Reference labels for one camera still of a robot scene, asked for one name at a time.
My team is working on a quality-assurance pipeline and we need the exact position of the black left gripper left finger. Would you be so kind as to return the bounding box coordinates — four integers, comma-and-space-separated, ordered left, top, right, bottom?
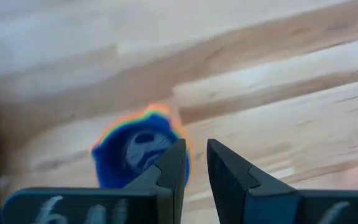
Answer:
1, 138, 188, 224

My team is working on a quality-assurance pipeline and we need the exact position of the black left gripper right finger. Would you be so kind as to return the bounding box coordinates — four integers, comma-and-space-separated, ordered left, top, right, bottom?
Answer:
206, 138, 358, 224

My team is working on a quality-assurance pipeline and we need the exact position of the blue rainbow-edged toy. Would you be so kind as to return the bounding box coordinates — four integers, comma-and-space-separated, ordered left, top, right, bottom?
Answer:
91, 111, 192, 190

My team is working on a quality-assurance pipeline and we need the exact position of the green measuring cup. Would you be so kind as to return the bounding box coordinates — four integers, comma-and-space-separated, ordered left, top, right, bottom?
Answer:
93, 108, 183, 150

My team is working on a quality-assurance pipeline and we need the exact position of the orange measuring cup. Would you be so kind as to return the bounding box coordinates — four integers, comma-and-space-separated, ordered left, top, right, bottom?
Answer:
90, 103, 195, 175

